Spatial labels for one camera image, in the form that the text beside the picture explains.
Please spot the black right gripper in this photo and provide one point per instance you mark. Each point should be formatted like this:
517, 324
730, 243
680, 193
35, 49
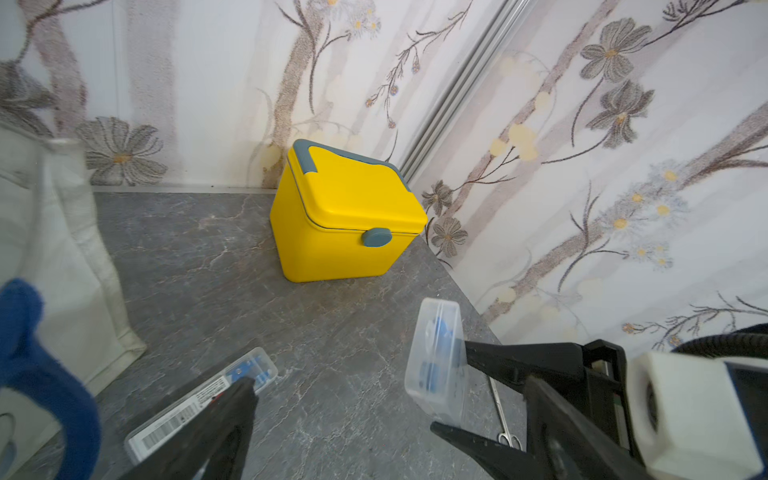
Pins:
597, 370

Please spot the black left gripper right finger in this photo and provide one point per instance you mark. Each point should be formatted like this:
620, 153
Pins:
567, 445

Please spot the white canvas tote bag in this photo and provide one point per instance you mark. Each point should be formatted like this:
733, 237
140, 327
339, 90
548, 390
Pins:
50, 239

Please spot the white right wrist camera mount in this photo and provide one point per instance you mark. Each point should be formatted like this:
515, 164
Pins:
699, 418

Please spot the small metal scissors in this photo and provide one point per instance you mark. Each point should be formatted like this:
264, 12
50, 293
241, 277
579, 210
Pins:
504, 437

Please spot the red label clear case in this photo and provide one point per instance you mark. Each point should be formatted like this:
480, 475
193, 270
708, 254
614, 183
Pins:
157, 430

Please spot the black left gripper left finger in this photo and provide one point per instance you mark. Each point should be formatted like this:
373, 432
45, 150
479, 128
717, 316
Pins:
215, 442

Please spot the small blue clear case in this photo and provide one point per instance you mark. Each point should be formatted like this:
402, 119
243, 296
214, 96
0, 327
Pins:
436, 375

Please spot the yellow storage box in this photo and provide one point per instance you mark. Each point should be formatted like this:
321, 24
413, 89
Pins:
339, 215

